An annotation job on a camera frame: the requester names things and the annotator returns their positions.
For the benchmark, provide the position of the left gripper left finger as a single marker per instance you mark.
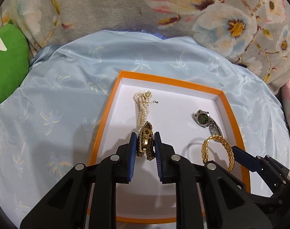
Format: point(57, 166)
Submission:
point(86, 195)

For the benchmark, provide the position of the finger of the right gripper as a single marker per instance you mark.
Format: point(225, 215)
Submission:
point(245, 159)

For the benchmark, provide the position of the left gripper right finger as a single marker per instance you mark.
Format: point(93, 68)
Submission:
point(207, 196)

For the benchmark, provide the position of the gold chain bangle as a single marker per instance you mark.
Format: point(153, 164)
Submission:
point(218, 149)

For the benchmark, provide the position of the silver steel wristwatch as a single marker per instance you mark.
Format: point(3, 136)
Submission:
point(203, 119)

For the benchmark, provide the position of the small gold wristwatch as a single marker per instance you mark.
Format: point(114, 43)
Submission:
point(145, 142)

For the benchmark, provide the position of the orange jewelry box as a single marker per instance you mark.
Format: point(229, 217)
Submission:
point(145, 200)

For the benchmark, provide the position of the light blue palm bedsheet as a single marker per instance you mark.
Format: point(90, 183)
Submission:
point(50, 122)

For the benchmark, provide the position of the grey floral blanket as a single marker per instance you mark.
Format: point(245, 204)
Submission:
point(251, 33)

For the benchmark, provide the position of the green plush pillow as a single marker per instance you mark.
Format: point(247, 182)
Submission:
point(14, 60)

